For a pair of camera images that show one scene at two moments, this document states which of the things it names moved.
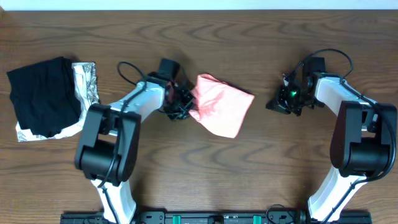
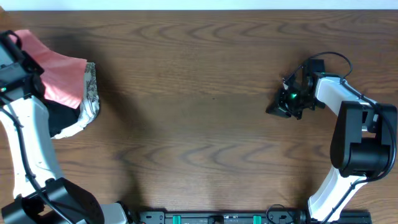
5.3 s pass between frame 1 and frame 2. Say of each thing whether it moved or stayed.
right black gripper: stayed
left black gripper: moved
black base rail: stayed
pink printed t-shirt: moved
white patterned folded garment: stayed
